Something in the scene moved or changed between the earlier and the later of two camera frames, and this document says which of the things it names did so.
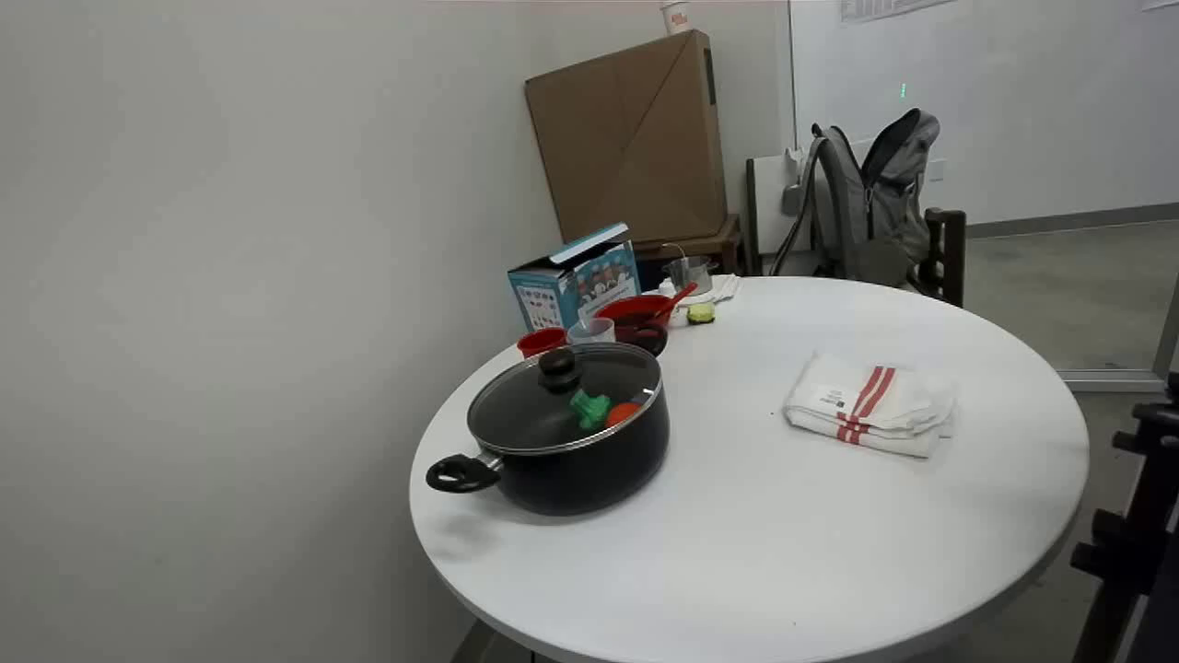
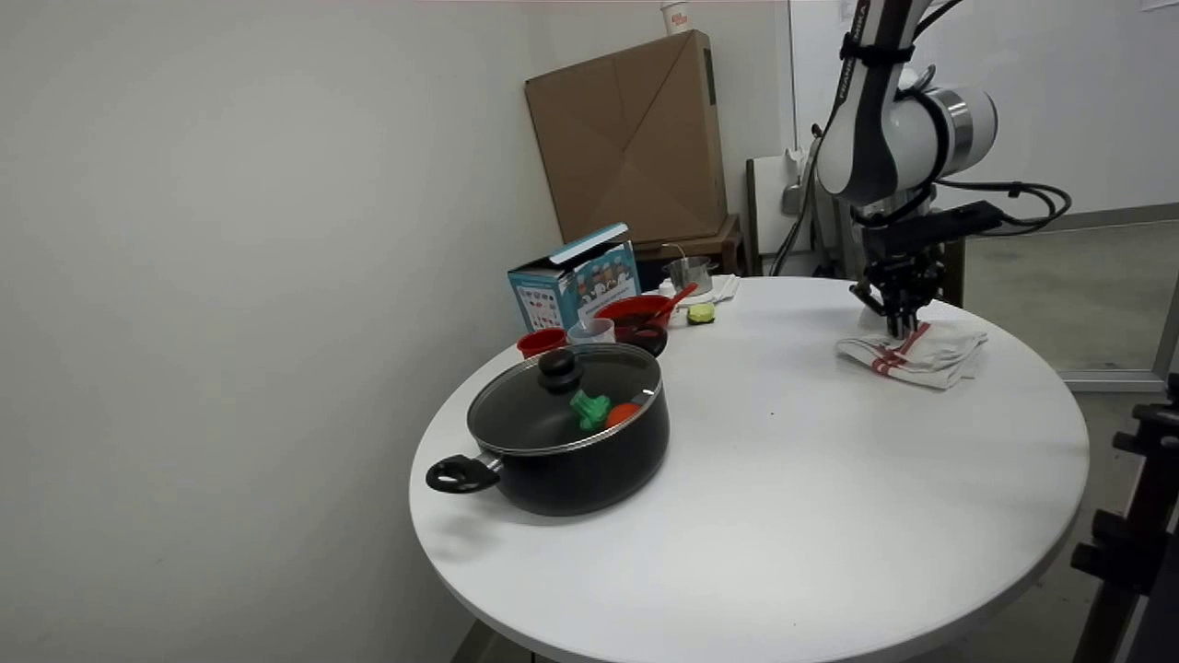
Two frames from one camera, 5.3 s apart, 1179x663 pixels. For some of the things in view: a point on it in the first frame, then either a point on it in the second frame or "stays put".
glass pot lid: x=566 y=394 stays put
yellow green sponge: x=702 y=316 stays put
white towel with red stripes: x=869 y=404 -> x=926 y=359
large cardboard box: x=636 y=143 stays put
